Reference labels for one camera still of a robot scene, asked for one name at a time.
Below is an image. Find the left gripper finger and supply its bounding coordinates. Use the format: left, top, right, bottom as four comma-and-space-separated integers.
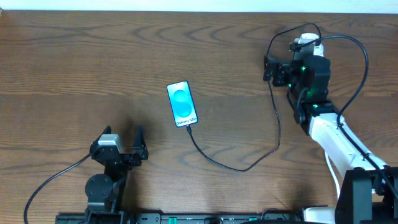
93, 125, 112, 147
132, 126, 148, 154

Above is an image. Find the black charging cable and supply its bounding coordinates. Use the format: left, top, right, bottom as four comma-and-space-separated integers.
185, 22, 323, 173

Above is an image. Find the blue Samsung smartphone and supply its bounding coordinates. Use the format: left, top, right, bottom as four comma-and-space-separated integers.
167, 80, 198, 128

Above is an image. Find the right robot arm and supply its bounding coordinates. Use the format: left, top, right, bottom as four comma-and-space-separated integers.
264, 55, 397, 223

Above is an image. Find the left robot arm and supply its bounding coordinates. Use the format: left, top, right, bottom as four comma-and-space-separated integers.
85, 126, 149, 212

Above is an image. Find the white charger plug adapter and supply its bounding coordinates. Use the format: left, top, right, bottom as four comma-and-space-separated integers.
294, 33, 324, 57

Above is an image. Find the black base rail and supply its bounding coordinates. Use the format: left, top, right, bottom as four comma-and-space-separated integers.
55, 213, 303, 224

